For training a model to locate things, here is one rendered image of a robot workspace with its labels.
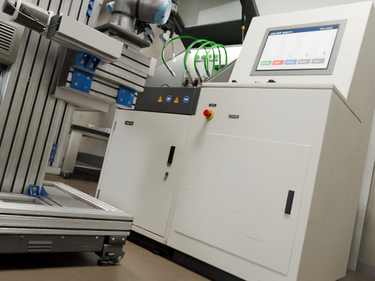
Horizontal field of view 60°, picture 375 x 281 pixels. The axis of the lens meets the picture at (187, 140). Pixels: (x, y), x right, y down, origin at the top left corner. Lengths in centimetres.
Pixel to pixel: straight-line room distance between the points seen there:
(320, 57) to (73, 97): 126
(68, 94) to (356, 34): 145
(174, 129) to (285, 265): 92
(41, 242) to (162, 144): 87
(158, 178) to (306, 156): 84
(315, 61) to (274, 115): 45
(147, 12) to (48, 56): 49
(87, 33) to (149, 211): 103
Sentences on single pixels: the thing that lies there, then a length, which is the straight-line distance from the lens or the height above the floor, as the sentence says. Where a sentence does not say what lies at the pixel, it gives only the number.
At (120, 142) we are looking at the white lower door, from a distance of 220.
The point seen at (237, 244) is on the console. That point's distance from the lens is 158.
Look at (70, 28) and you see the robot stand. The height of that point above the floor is 91.
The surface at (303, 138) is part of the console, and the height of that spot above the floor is 73.
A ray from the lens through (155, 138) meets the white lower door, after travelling 197.
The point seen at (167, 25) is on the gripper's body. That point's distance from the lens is 210.
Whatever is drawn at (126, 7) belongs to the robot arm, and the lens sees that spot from 166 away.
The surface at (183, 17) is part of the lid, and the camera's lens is 267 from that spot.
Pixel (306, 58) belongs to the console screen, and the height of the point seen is 121.
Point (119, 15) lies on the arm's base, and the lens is 165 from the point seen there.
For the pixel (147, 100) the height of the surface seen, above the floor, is 86.
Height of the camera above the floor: 50
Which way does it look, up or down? 5 degrees up
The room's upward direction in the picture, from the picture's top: 13 degrees clockwise
